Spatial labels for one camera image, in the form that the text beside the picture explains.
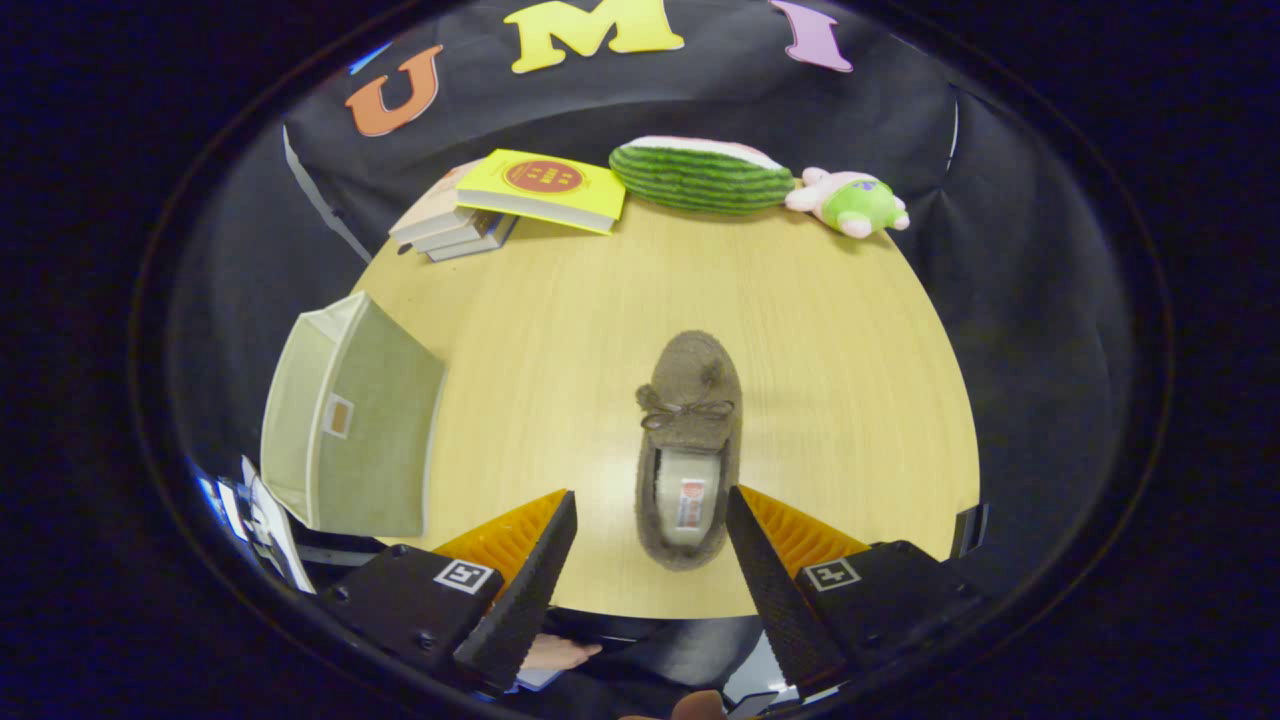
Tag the brown fuzzy slipper shoe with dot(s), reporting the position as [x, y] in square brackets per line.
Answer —
[690, 380]

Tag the beige book with orange print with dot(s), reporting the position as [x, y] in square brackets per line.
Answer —
[435, 210]

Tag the pale green fabric storage box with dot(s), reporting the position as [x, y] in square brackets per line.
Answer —
[375, 420]

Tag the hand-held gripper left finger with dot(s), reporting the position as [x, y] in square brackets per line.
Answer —
[525, 590]

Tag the black backdrop cloth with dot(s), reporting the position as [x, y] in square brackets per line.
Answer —
[1050, 300]

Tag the grey white book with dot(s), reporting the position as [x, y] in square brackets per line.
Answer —
[480, 245]
[465, 232]

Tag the blue printed box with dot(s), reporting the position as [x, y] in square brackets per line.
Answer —
[222, 505]

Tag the yellow book with red circle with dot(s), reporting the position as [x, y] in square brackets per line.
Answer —
[545, 185]

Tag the pink and green plush toy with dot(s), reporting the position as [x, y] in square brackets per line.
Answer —
[860, 205]

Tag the watermelon slice plush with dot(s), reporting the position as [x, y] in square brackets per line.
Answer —
[700, 180]

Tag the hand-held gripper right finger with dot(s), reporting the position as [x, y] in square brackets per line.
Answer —
[775, 590]

